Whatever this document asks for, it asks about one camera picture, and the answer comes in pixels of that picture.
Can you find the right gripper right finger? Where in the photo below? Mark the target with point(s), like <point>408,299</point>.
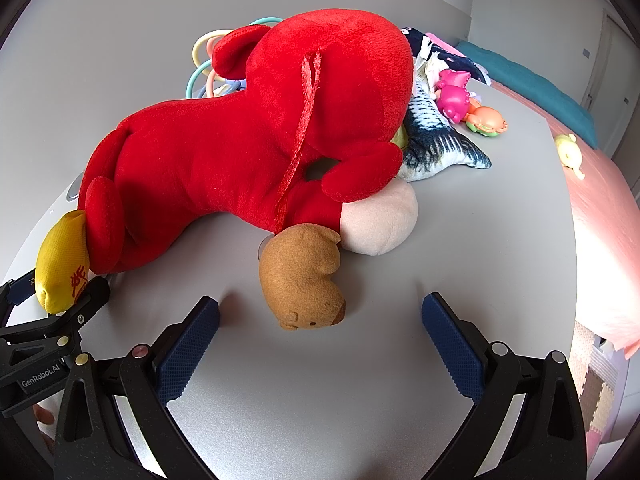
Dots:
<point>549,438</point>

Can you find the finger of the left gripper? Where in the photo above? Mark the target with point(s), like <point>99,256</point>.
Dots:
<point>13,293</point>
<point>70,322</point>

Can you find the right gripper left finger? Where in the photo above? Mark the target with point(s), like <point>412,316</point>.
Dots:
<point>91,440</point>

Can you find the brown plush bear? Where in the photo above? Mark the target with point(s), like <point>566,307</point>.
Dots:
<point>296,270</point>

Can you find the orange toy crab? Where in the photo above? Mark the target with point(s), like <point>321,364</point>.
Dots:
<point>484,119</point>

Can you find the pink toy frog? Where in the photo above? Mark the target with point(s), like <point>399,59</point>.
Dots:
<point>452,97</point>

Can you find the yellow red plush pouch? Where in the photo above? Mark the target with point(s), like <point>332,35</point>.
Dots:
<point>62,264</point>

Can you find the foam floor mat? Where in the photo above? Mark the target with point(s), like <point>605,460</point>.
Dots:
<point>595,372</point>

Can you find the pink bed sheet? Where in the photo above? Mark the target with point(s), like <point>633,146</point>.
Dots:
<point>606,226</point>

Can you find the red plush monkey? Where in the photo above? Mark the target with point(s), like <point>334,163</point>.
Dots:
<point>310,139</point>

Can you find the yellow plush duck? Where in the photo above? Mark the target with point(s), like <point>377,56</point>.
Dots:
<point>570,153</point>

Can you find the blue white fish plush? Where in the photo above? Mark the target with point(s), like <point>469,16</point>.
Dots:
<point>428,139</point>

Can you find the teal pillow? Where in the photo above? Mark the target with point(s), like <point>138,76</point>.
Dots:
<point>535,88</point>

